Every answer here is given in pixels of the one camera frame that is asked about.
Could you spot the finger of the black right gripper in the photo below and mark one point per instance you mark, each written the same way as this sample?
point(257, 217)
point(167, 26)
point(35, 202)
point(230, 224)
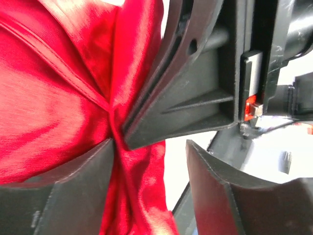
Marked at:
point(197, 93)
point(189, 25)

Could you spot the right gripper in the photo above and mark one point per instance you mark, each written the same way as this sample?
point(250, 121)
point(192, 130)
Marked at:
point(270, 34)

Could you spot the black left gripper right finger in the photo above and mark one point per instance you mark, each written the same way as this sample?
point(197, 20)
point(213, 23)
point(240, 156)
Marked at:
point(228, 201)

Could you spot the red cloth napkin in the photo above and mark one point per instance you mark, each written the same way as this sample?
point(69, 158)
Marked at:
point(69, 73)

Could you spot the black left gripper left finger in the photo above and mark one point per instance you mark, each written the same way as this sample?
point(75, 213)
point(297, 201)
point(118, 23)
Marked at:
point(67, 200)

